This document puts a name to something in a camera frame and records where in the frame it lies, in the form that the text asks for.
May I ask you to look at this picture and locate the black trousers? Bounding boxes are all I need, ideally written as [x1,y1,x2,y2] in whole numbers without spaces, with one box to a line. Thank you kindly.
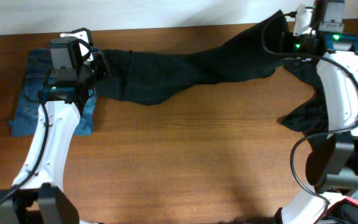
[95,11,289,106]

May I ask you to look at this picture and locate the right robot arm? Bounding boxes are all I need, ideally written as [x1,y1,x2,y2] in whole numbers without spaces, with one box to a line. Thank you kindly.
[275,1,358,223]

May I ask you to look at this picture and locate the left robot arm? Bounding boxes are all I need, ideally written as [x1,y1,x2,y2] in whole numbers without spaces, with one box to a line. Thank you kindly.
[0,28,110,224]

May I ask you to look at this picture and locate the folded blue denim jeans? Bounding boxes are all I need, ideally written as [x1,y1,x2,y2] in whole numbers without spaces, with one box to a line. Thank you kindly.
[9,49,98,137]

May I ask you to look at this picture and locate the black clothes pile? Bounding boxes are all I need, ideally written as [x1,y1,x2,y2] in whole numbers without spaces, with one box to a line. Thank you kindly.
[280,60,358,223]

